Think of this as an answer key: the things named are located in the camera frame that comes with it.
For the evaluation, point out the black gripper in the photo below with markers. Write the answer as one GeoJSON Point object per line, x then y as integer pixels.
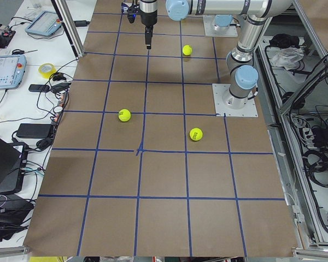
{"type": "Point", "coordinates": [147, 17]}

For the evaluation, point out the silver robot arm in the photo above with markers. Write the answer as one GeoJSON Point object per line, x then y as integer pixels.
{"type": "Point", "coordinates": [221, 21]}
{"type": "Point", "coordinates": [258, 14]}

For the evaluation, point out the metal base plate arm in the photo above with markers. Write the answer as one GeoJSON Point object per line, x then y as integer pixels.
{"type": "Point", "coordinates": [231, 32]}
{"type": "Point", "coordinates": [226, 105]}

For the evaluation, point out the yellow tennis ball far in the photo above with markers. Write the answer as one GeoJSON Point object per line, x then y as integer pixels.
{"type": "Point", "coordinates": [187, 50]}

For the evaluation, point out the yellow tennis ball middle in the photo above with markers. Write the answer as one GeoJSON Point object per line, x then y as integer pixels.
{"type": "Point", "coordinates": [124, 115]}

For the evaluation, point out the yellow tennis ball printed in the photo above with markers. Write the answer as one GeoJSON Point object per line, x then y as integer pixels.
{"type": "Point", "coordinates": [196, 134]}

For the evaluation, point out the blue teach pendant far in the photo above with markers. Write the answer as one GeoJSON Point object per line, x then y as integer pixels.
{"type": "Point", "coordinates": [45, 24]}

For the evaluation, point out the blue teach pendant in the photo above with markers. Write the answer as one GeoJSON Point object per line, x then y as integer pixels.
{"type": "Point", "coordinates": [45, 24]}
{"type": "Point", "coordinates": [12, 69]}

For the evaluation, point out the yellow tape roll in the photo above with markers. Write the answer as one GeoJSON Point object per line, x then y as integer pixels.
{"type": "Point", "coordinates": [46, 70]}

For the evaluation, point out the black phone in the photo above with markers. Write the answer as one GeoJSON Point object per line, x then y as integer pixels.
{"type": "Point", "coordinates": [40, 88]}

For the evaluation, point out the black scissors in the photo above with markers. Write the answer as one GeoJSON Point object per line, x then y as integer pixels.
{"type": "Point", "coordinates": [21, 52]}

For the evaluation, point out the white crumpled cloth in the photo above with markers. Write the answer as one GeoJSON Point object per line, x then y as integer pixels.
{"type": "Point", "coordinates": [288, 58]}

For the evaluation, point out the blue teach pendant near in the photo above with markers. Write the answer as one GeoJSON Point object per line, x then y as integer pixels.
{"type": "Point", "coordinates": [12, 69]}

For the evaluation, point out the black power adapter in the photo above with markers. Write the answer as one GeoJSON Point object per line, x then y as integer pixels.
{"type": "Point", "coordinates": [33, 130]}

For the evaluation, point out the black laptop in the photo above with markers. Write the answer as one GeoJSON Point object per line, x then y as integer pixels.
{"type": "Point", "coordinates": [13, 158]}

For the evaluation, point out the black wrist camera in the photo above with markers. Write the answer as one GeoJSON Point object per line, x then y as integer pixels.
{"type": "Point", "coordinates": [131, 10]}

